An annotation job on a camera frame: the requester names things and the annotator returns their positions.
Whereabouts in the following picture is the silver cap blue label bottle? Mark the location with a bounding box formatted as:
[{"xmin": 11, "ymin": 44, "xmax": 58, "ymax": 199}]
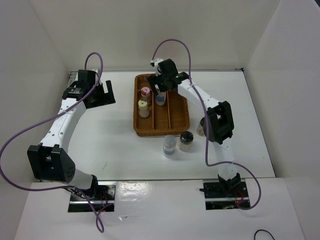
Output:
[{"xmin": 155, "ymin": 91, "xmax": 167, "ymax": 106}]

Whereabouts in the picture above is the pink cap spice bottle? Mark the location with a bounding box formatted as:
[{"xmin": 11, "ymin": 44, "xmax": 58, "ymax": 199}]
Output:
[{"xmin": 141, "ymin": 86, "xmax": 151, "ymax": 105}]

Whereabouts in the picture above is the yellow cap spice bottle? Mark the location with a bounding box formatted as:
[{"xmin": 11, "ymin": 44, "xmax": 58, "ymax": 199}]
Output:
[{"xmin": 138, "ymin": 99, "xmax": 150, "ymax": 119}]

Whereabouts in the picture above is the black cap jar front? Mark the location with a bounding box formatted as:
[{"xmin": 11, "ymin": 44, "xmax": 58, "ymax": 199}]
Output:
[{"xmin": 179, "ymin": 131, "xmax": 194, "ymax": 152}]

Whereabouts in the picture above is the black cap jar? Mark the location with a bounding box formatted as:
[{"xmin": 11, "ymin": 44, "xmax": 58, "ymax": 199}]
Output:
[
  {"xmin": 179, "ymin": 131, "xmax": 194, "ymax": 152},
  {"xmin": 196, "ymin": 117, "xmax": 205, "ymax": 137}
]

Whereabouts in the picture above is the grey cap blue label bottle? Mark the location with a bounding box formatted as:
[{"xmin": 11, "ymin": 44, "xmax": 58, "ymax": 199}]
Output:
[{"xmin": 162, "ymin": 135, "xmax": 177, "ymax": 158}]

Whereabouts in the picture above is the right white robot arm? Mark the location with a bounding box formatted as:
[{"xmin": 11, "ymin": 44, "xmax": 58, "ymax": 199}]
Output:
[{"xmin": 148, "ymin": 58, "xmax": 241, "ymax": 197}]

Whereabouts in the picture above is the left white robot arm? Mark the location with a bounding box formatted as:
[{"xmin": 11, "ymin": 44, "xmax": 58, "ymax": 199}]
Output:
[{"xmin": 27, "ymin": 69, "xmax": 116, "ymax": 200}]

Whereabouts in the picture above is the brown wicker divided basket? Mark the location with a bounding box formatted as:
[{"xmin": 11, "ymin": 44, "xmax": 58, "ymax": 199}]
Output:
[{"xmin": 133, "ymin": 73, "xmax": 190, "ymax": 137}]

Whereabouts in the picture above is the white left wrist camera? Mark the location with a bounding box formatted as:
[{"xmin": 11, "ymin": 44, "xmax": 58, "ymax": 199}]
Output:
[{"xmin": 91, "ymin": 68, "xmax": 101, "ymax": 76}]

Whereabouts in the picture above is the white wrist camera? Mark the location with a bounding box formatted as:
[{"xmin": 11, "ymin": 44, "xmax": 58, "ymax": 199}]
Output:
[
  {"xmin": 150, "ymin": 58, "xmax": 164, "ymax": 76},
  {"xmin": 91, "ymin": 68, "xmax": 101, "ymax": 76}
]

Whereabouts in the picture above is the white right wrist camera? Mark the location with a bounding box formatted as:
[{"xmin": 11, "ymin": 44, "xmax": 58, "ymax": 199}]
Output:
[{"xmin": 150, "ymin": 58, "xmax": 164, "ymax": 76}]

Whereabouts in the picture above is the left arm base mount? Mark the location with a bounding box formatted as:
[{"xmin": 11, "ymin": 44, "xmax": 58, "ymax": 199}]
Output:
[{"xmin": 68, "ymin": 181, "xmax": 117, "ymax": 213}]

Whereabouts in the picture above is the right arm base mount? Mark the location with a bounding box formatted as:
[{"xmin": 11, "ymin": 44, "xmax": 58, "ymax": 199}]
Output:
[{"xmin": 199, "ymin": 180, "xmax": 251, "ymax": 211}]

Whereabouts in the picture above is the thin black cable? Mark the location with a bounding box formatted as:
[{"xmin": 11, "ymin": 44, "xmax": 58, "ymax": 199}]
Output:
[{"xmin": 254, "ymin": 228, "xmax": 276, "ymax": 240}]

